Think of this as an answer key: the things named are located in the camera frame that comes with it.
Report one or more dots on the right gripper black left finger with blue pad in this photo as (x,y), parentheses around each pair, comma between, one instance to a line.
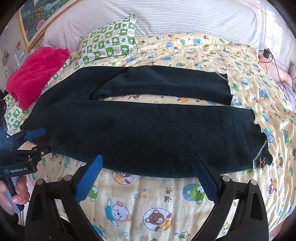
(54,211)

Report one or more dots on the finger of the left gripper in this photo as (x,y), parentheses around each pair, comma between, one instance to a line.
(37,152)
(23,136)

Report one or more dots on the black fleece pants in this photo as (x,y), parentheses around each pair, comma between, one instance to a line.
(150,121)

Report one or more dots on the person's left hand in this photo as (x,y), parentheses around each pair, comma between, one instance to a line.
(21,197)

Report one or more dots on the green checkered pillow under blanket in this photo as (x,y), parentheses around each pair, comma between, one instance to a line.
(14,115)

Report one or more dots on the red fluffy blanket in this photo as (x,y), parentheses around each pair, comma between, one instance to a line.
(26,84)

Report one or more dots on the yellow cartoon bear bedsheet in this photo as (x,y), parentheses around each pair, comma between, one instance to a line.
(143,208)

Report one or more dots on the gold framed landscape painting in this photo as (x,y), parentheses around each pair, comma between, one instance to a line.
(34,18)

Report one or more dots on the green white checkered pillow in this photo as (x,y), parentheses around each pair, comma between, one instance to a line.
(115,39)

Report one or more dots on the white striped headboard cushion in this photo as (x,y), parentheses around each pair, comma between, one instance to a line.
(230,20)

